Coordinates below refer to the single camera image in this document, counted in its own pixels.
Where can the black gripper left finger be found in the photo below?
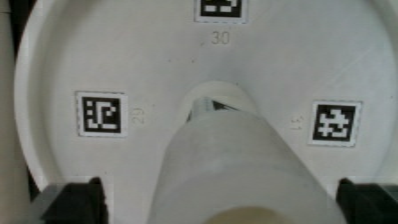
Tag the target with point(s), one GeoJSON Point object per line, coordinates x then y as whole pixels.
{"type": "Point", "coordinates": [70, 204]}

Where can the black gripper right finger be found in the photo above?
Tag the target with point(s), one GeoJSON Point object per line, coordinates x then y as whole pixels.
{"type": "Point", "coordinates": [368, 202]}

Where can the white cylindrical table leg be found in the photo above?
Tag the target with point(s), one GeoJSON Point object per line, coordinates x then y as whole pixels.
{"type": "Point", "coordinates": [235, 180]}

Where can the white round table top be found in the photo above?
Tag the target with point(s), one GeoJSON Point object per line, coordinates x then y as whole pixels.
{"type": "Point", "coordinates": [123, 58]}

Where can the white front fence rail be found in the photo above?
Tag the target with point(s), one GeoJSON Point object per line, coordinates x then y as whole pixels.
{"type": "Point", "coordinates": [13, 170]}

